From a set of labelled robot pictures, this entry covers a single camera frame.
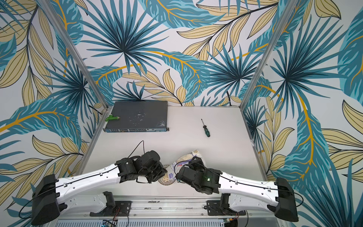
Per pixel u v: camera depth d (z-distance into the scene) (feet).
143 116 3.57
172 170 2.45
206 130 3.39
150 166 1.96
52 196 1.29
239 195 1.56
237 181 1.54
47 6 2.22
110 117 3.42
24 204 1.94
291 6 2.23
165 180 2.68
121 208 2.39
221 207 2.14
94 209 1.92
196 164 2.14
